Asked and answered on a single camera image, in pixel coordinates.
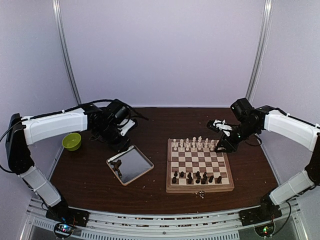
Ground metal tray wooden rim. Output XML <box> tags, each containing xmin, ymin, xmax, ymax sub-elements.
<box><xmin>106</xmin><ymin>145</ymin><xmax>154</xmax><ymax>186</ymax></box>

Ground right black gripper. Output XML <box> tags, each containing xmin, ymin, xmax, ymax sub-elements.
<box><xmin>214</xmin><ymin>120</ymin><xmax>259</xmax><ymax>153</ymax></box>

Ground green bowl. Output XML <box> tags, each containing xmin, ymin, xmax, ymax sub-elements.
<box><xmin>62</xmin><ymin>132</ymin><xmax>82</xmax><ymax>152</ymax></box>

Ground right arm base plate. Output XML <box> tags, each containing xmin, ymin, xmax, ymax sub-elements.
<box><xmin>239</xmin><ymin>207</ymin><xmax>282</xmax><ymax>227</ymax></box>

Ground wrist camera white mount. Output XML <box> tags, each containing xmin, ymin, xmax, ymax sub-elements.
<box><xmin>117</xmin><ymin>118</ymin><xmax>138</xmax><ymax>136</ymax></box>
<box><xmin>206</xmin><ymin>119</ymin><xmax>233</xmax><ymax>137</ymax></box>

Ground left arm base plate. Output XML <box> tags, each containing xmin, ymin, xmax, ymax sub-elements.
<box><xmin>45</xmin><ymin>208</ymin><xmax>90</xmax><ymax>227</ymax></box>

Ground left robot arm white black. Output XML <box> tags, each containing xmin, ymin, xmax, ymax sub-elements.
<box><xmin>0</xmin><ymin>99</ymin><xmax>148</xmax><ymax>222</ymax></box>

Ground wooden chess board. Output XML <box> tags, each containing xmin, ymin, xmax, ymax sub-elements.
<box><xmin>166</xmin><ymin>137</ymin><xmax>235</xmax><ymax>194</ymax></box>

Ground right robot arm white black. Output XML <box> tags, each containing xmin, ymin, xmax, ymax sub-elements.
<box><xmin>207</xmin><ymin>98</ymin><xmax>320</xmax><ymax>221</ymax></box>

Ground left aluminium frame post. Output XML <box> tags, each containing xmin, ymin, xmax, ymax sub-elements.
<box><xmin>52</xmin><ymin>0</ymin><xmax>82</xmax><ymax>105</ymax></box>

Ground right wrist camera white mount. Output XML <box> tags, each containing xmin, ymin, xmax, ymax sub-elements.
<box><xmin>206</xmin><ymin>119</ymin><xmax>233</xmax><ymax>137</ymax></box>

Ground aluminium frame post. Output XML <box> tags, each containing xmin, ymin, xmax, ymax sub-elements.
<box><xmin>245</xmin><ymin>0</ymin><xmax>274</xmax><ymax>103</ymax></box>
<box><xmin>52</xmin><ymin>0</ymin><xmax>82</xmax><ymax>105</ymax></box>

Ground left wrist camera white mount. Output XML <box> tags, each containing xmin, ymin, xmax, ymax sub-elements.
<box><xmin>117</xmin><ymin>118</ymin><xmax>138</xmax><ymax>136</ymax></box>

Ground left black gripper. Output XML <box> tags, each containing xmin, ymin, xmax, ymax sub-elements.
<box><xmin>95</xmin><ymin>122</ymin><xmax>131</xmax><ymax>154</ymax></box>

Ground aluminium front rail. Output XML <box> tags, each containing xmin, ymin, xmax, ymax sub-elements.
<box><xmin>24</xmin><ymin>196</ymin><xmax>303</xmax><ymax>240</ymax></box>

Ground right aluminium frame post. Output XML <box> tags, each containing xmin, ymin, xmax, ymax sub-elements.
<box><xmin>245</xmin><ymin>0</ymin><xmax>274</xmax><ymax>103</ymax></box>

